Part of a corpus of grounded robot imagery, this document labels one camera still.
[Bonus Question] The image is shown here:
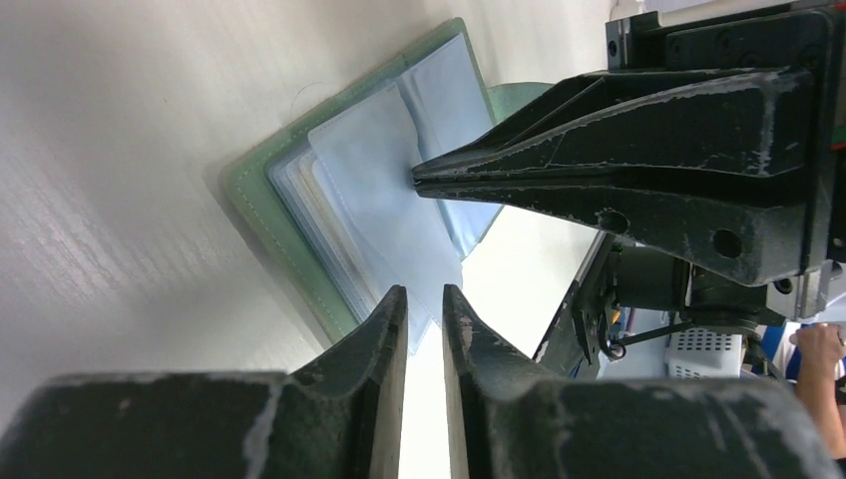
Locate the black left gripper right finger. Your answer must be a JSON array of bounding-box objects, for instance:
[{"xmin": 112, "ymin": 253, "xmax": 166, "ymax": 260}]
[{"xmin": 442, "ymin": 284, "xmax": 840, "ymax": 478}]

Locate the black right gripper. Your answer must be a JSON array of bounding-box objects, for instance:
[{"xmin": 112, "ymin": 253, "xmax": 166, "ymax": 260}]
[{"xmin": 413, "ymin": 3, "xmax": 845, "ymax": 264}]

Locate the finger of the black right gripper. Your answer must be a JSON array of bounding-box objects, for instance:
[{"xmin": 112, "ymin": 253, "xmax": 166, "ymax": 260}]
[{"xmin": 414, "ymin": 180, "xmax": 805, "ymax": 286}]

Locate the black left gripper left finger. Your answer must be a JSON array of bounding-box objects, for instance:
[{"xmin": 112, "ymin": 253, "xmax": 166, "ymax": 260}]
[{"xmin": 1, "ymin": 285, "xmax": 408, "ymax": 478}]

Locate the green leather card holder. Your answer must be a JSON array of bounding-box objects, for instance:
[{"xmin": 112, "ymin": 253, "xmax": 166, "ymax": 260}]
[{"xmin": 223, "ymin": 18, "xmax": 546, "ymax": 352}]

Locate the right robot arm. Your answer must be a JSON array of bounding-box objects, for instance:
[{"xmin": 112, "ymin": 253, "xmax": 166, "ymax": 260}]
[{"xmin": 413, "ymin": 1, "xmax": 845, "ymax": 377}]

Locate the person's hand in background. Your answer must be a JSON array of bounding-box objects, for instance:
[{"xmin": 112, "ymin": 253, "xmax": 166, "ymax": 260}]
[{"xmin": 790, "ymin": 323, "xmax": 845, "ymax": 469}]

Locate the white perforated basket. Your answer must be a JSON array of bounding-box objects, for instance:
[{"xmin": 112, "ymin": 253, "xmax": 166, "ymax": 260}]
[{"xmin": 665, "ymin": 328, "xmax": 745, "ymax": 379}]

